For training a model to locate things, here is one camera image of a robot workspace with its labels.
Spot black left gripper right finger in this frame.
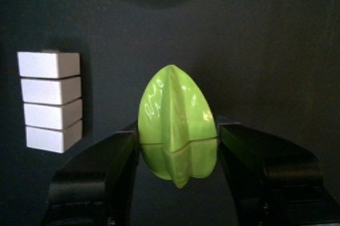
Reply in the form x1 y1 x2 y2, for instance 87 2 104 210
214 113 340 226

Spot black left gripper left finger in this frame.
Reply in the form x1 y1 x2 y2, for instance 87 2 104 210
40 121 142 226

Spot green toy starfruit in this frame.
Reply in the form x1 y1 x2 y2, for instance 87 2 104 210
138 64 219 190

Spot white toy block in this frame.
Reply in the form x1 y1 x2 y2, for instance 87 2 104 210
24 119 84 154
20 76 84 107
23 99 84 131
16 50 83 80

